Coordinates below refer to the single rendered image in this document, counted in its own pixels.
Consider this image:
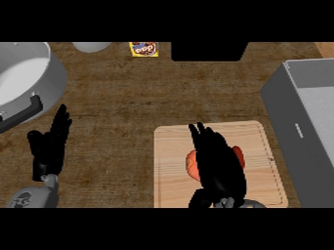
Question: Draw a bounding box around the black appliance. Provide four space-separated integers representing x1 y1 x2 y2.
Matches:
169 42 249 63

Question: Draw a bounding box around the large grey pot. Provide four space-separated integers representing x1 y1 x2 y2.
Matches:
0 42 69 136

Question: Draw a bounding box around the pale grey round bowl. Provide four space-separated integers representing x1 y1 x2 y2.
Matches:
70 42 113 54

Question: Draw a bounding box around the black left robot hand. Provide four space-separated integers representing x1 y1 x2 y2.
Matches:
26 104 73 183

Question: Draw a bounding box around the pale wooden cutting board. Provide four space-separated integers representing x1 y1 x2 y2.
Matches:
153 119 290 209

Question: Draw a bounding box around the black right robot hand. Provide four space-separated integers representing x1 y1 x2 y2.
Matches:
187 121 247 209

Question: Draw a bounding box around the yellow snack packet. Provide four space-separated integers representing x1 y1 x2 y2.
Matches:
128 42 160 59

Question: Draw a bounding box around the orange squash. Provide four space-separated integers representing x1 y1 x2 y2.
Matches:
184 146 246 184

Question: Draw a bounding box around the grey box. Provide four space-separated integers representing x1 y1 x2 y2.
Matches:
259 57 334 209

